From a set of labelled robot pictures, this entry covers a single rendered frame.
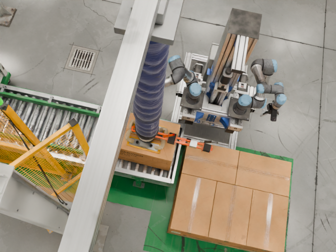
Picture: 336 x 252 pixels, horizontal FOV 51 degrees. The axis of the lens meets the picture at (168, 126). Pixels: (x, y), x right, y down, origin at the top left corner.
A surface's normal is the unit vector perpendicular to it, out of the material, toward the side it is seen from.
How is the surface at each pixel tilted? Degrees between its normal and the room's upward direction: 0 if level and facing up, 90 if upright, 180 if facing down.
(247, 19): 0
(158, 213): 0
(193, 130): 0
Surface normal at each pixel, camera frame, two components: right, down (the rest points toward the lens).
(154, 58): 0.30, 0.79
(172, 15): 0.07, -0.36
